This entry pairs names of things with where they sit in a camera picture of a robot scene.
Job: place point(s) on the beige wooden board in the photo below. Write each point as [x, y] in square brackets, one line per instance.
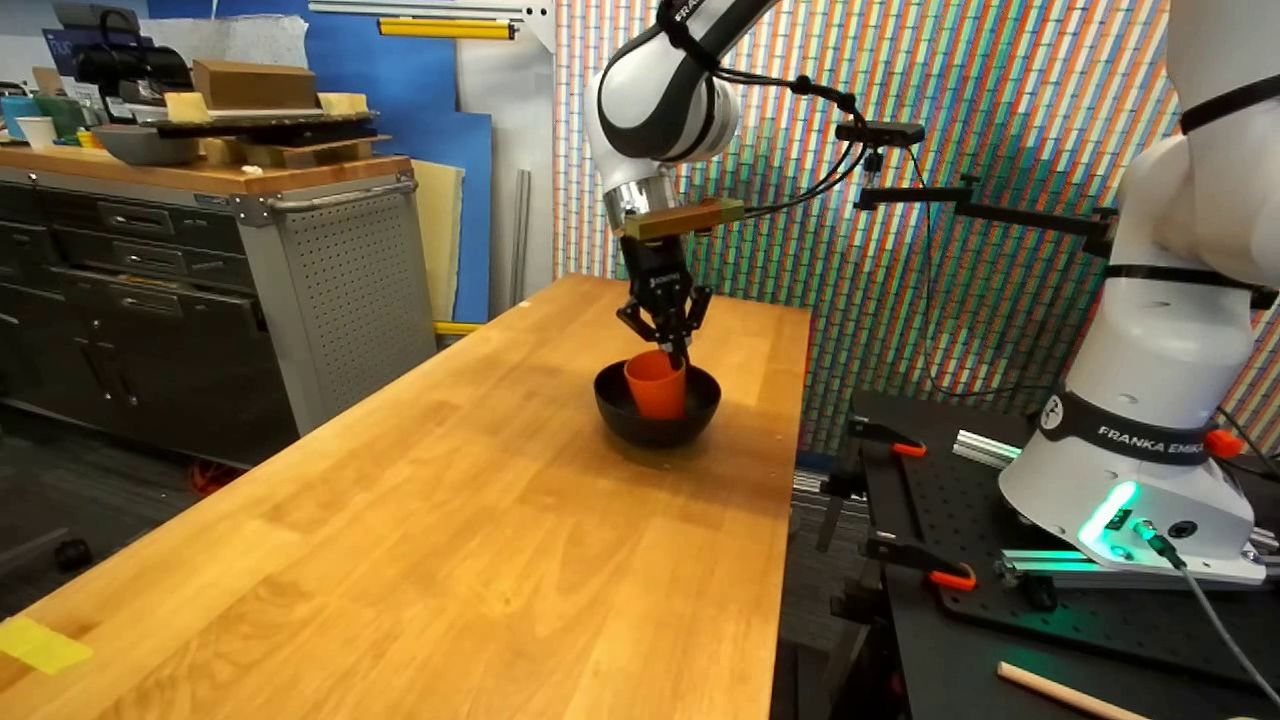
[442, 241]

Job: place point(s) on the white cup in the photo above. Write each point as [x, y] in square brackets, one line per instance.
[39, 131]

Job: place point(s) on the yellow sticky note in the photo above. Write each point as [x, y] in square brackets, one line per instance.
[43, 646]

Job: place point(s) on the wooden dowel stick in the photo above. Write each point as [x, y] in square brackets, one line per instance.
[1067, 692]

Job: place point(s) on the blue foam board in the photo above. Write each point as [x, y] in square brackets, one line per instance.
[442, 144]

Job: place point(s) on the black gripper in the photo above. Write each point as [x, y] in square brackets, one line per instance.
[660, 274]

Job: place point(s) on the black machine on cabinet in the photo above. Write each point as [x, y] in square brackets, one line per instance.
[120, 61]

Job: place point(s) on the orange plastic cup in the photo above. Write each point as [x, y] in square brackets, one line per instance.
[659, 387]

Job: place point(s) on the yellow wrist camera box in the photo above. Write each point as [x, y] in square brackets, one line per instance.
[681, 217]

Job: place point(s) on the black orange-tipped clamp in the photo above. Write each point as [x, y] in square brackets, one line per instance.
[884, 437]
[923, 563]

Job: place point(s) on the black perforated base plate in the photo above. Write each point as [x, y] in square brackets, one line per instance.
[961, 641]

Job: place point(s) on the yellow spirit level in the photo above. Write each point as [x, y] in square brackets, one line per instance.
[444, 29]

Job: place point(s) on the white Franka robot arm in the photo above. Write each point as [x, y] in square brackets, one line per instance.
[1174, 344]

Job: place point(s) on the black bowl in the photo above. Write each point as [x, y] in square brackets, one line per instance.
[652, 426]

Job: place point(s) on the stack of flat trays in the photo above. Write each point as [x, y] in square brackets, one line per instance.
[240, 134]

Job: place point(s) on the black camera on mount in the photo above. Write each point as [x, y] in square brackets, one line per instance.
[883, 134]

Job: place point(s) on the grey metal tool cabinet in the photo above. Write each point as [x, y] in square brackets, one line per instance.
[162, 322]

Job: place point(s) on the brown cardboard box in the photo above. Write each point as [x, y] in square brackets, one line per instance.
[256, 86]

